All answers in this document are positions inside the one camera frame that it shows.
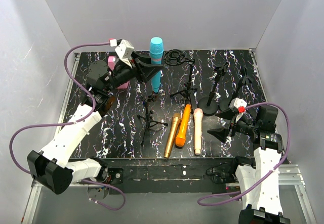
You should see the blue microphone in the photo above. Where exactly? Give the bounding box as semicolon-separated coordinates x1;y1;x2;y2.
149;37;164;94

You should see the black tripod shock-mount stand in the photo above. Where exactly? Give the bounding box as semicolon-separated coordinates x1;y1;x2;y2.
163;49;198;114

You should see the orange microphone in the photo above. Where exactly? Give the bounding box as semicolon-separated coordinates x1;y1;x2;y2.
175;104;191;148

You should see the gold microphone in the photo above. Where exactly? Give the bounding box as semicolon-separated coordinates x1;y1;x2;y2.
164;113;182;158

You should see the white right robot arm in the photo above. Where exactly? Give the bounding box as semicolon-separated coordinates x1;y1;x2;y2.
208;103;291;223

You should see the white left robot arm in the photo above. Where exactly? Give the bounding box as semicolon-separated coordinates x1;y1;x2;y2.
27;52;163;195

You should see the black round-base stand right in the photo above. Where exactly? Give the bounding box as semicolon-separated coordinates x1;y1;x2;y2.
218;66;254;112

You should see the black round-base stand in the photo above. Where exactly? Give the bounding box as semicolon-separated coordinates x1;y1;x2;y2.
218;66;254;112
197;62;229;116

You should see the black round-base stand left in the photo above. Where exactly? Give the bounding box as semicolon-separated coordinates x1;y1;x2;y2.
197;62;229;116

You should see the pink metronome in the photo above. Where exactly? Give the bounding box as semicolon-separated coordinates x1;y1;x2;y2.
108;56;129;89

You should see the cream pink microphone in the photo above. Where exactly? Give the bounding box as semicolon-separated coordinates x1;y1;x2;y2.
193;108;204;156

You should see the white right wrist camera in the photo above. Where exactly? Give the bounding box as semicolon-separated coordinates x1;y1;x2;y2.
229;98;247;123

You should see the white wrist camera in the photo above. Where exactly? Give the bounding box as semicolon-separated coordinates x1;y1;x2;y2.
115;39;134;68
229;98;247;123

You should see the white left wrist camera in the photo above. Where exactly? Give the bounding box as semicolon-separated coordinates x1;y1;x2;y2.
115;39;134;68

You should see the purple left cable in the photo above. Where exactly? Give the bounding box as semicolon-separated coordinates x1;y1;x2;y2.
9;39;126;211

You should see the purple cable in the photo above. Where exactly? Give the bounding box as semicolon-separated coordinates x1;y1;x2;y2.
9;39;126;211
197;102;291;206

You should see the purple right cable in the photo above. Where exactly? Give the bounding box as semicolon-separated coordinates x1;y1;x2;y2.
197;102;291;206

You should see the black front mounting rail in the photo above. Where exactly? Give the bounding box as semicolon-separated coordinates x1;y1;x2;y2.
75;157;264;196

